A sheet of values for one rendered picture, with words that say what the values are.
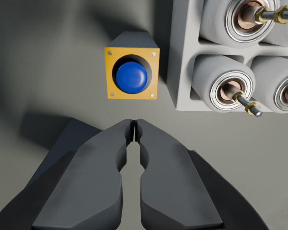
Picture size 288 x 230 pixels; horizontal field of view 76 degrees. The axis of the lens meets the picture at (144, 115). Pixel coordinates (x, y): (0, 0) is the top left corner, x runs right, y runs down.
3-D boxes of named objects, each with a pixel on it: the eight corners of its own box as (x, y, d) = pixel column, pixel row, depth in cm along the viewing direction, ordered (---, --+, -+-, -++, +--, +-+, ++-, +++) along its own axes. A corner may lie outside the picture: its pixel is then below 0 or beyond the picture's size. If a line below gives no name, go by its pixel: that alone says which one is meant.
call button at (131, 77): (146, 88, 26) (146, 93, 24) (118, 87, 26) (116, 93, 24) (147, 59, 24) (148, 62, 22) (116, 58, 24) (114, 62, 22)
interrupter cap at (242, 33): (241, 53, 30) (243, 53, 29) (212, 17, 28) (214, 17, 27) (284, 13, 28) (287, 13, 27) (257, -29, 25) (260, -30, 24)
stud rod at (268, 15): (253, 21, 26) (292, 22, 20) (250, 15, 26) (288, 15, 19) (259, 15, 26) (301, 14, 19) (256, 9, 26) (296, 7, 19)
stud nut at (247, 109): (253, 113, 27) (256, 116, 27) (242, 112, 27) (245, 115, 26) (259, 101, 26) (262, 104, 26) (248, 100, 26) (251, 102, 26)
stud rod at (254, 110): (235, 96, 32) (261, 117, 25) (230, 96, 32) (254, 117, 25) (237, 91, 31) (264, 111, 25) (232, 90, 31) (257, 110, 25)
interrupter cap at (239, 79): (241, 111, 35) (243, 112, 35) (203, 107, 35) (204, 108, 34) (258, 72, 32) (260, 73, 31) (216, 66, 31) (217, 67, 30)
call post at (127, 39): (147, 58, 54) (156, 99, 27) (124, 57, 54) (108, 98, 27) (148, 31, 51) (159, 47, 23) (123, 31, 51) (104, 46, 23)
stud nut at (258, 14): (258, 26, 25) (262, 26, 25) (251, 16, 25) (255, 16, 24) (271, 14, 25) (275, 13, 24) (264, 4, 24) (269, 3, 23)
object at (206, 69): (212, 86, 51) (245, 117, 35) (178, 82, 51) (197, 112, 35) (224, 50, 47) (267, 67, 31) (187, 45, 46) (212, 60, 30)
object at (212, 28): (205, 47, 47) (240, 62, 31) (180, 18, 43) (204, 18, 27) (237, 15, 43) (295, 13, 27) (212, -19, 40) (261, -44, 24)
